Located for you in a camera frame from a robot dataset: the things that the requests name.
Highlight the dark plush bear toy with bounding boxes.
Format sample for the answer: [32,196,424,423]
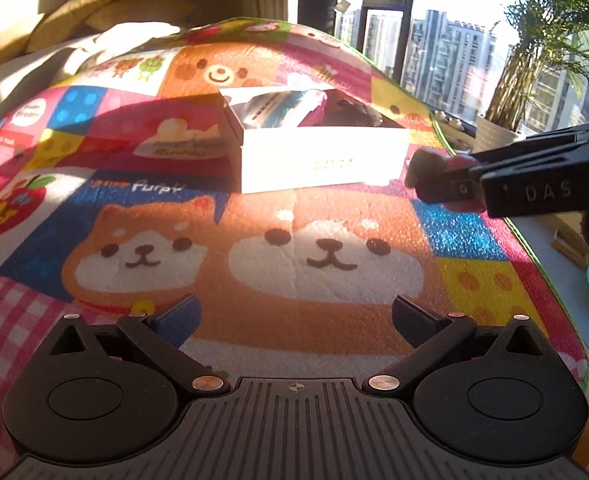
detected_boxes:
[319,90,383,127]

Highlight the tall green palm plant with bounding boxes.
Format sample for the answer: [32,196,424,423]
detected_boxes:
[485,0,589,131]

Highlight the blue white wipes packet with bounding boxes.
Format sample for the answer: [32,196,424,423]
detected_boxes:
[238,89,327,129]

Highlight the white cardboard box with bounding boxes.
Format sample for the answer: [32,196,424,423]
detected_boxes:
[220,86,409,194]

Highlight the white grey bed blanket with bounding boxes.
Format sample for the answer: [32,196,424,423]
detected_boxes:
[0,22,180,118]

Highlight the red toy fruit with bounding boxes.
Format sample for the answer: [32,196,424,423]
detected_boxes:
[406,147,487,214]

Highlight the pink plastic basket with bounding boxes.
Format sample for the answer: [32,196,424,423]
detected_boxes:
[299,101,326,127]

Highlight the yellow pillow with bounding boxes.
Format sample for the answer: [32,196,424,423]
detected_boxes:
[25,0,112,53]
[85,0,196,32]

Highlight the white ribbed plant pot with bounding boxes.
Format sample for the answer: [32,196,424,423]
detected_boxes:
[473,115,520,153]

